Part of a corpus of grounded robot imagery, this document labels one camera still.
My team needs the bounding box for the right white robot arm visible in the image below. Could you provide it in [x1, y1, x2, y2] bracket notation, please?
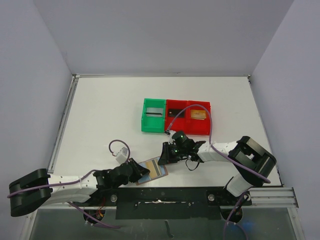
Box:
[157, 131, 277, 197]

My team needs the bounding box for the silver credit card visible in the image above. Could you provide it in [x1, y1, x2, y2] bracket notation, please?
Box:
[145, 107, 164, 118]

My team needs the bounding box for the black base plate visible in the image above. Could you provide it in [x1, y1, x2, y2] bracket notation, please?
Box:
[76, 186, 252, 220]

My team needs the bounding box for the aluminium frame rail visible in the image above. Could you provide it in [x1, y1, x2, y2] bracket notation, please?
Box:
[249, 187, 299, 208]

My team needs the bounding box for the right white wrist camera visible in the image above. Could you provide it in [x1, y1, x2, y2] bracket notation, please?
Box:
[164, 130, 176, 144]

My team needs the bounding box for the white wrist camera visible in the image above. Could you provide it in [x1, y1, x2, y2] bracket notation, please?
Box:
[112, 147, 129, 164]
[164, 130, 176, 144]

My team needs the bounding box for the gold credit card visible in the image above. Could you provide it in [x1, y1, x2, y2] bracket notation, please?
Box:
[190, 109, 207, 120]
[145, 160, 162, 180]

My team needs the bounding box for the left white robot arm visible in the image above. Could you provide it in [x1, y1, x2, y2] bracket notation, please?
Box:
[7, 158, 150, 217]

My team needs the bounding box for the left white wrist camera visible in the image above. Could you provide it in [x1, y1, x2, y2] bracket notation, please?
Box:
[112, 147, 129, 164]

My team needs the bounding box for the green plastic bin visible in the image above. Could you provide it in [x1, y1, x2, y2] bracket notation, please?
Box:
[141, 98, 166, 133]

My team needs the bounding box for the dark grey credit card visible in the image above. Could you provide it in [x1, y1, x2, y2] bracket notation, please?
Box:
[167, 108, 185, 118]

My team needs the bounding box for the middle red plastic bin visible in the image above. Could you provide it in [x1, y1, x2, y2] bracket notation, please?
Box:
[164, 99, 188, 132]

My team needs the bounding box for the brown leather card holder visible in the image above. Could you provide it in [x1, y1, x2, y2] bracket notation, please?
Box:
[135, 156, 168, 186]

